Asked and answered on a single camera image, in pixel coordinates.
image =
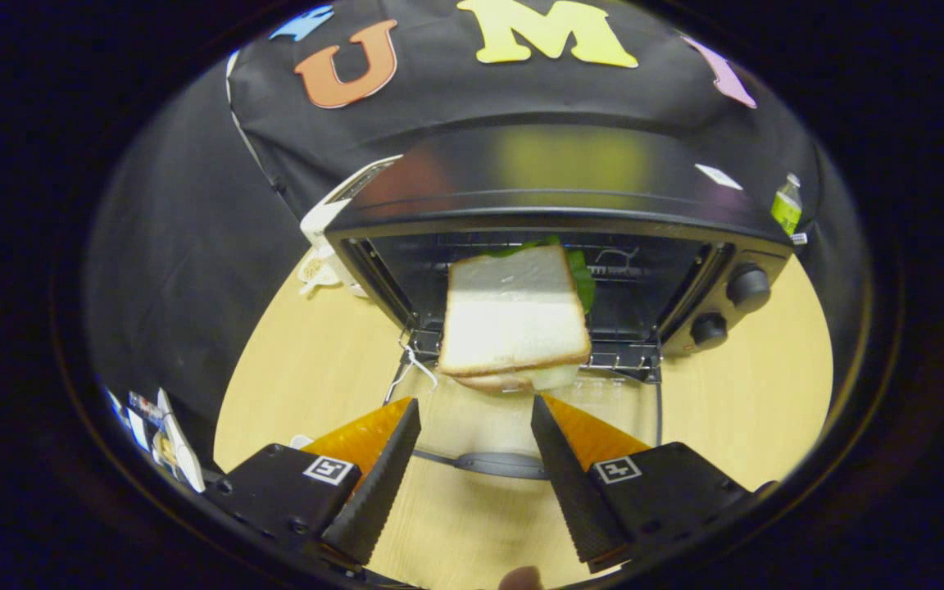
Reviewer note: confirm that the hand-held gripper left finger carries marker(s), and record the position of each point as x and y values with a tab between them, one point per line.
382	483

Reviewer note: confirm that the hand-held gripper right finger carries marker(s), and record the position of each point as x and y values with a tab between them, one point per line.
570	483

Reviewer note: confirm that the white bread sandwich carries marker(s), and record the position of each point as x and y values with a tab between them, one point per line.
513	319

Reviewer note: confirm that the black toaster oven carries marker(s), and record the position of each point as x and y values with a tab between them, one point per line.
570	164

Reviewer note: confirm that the white toaster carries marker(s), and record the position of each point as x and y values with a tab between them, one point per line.
324	215

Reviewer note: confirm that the blue printed box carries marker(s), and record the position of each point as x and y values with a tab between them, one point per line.
134	414

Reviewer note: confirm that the green drink bottle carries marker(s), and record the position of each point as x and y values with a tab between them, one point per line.
786	209

